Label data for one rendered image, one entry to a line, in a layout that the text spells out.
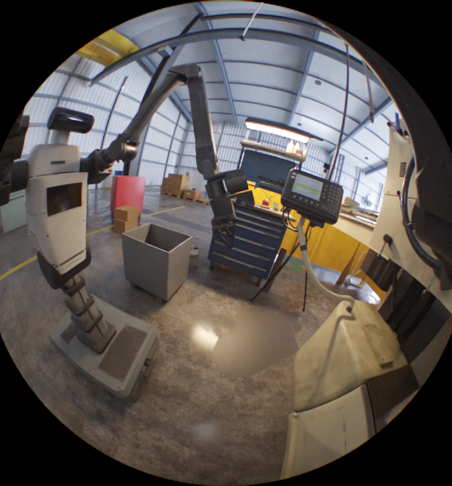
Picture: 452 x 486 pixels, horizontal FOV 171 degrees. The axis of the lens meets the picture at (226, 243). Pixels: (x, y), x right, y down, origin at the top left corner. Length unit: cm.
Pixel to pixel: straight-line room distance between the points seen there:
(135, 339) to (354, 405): 116
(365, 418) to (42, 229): 129
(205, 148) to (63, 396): 151
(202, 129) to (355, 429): 127
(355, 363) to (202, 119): 117
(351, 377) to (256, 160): 230
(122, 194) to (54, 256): 292
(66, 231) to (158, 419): 102
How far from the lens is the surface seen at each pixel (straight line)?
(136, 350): 93
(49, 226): 54
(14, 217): 462
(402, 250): 81
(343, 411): 96
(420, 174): 16
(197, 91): 57
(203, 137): 48
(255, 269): 181
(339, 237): 328
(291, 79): 1009
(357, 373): 91
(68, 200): 56
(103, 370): 93
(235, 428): 114
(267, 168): 213
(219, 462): 116
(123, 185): 337
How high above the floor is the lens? 109
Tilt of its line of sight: 21 degrees down
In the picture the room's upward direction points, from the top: 15 degrees clockwise
